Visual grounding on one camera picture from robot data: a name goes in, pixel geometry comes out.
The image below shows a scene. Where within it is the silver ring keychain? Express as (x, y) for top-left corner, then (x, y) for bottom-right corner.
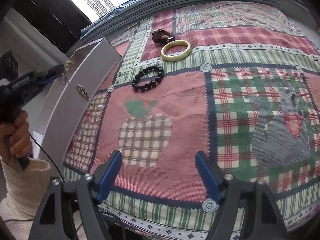
(59, 60), (102, 122)

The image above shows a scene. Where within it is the white knit left sleeve forearm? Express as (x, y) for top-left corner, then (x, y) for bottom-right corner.
(1, 159), (51, 239)

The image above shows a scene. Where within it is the person's left hand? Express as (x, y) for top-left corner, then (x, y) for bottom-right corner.
(1, 111), (33, 170)

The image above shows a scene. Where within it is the white cardboard box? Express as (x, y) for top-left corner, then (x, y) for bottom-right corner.
(32, 37), (121, 168)

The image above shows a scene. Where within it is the patchwork plaid quilt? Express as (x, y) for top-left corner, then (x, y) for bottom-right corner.
(62, 1), (319, 239)

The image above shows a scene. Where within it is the cream jade bangle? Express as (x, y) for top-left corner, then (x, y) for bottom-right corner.
(161, 40), (192, 62)

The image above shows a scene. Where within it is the brown leather watch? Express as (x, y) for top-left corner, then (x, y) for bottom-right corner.
(152, 29), (175, 44)

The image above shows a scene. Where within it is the black cable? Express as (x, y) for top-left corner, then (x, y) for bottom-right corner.
(27, 129), (67, 183)

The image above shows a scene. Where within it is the black bead bracelet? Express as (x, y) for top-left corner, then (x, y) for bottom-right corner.
(131, 64), (166, 93)

